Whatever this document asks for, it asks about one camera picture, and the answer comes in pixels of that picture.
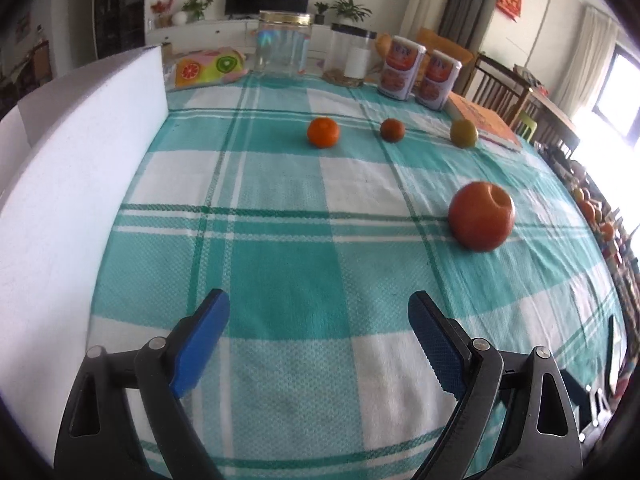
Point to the clear jar with black lid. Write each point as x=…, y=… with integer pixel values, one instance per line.
x=350, y=55

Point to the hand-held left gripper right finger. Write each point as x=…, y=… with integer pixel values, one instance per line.
x=440, y=347

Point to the white round vase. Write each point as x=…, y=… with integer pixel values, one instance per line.
x=180, y=18

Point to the pink tin can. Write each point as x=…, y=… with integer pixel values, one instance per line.
x=437, y=82
x=400, y=67

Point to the green pear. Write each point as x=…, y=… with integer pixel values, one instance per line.
x=464, y=134

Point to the white curtain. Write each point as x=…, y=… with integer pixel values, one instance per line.
x=585, y=60

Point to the small potted plant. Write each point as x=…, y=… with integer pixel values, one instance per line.
x=321, y=11

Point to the glass jar with gold lid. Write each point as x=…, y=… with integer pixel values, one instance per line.
x=282, y=45

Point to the orange book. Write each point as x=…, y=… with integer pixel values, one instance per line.
x=487, y=122

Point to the small green chair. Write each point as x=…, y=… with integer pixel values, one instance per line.
x=527, y=125

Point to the grey curtain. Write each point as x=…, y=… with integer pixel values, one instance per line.
x=475, y=0

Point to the fruit print packet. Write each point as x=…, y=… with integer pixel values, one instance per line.
x=207, y=67

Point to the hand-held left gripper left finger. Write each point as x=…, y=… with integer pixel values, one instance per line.
x=200, y=345

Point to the small dark orange tangerine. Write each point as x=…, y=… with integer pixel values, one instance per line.
x=392, y=130

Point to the large green potted plant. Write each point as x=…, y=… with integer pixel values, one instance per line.
x=350, y=9

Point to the orange lounge chair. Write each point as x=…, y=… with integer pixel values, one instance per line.
x=450, y=50

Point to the black wall shelf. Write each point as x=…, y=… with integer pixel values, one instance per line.
x=120, y=5

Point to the leafy potted plant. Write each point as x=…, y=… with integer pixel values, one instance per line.
x=196, y=7

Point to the teal plaid tablecloth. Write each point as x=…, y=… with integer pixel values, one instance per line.
x=300, y=240

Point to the red flowers in vase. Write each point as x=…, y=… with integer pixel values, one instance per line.
x=162, y=10

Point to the red apple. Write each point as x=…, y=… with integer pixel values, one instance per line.
x=480, y=217

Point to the white television cabinet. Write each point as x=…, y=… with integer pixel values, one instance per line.
x=210, y=32

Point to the dark wooden chair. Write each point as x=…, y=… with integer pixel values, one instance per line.
x=500, y=87
x=555, y=132

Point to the window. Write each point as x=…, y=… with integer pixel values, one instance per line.
x=615, y=100

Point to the white foam board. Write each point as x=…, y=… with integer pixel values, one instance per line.
x=75, y=185

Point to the fruit basket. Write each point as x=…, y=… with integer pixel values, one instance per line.
x=590, y=210

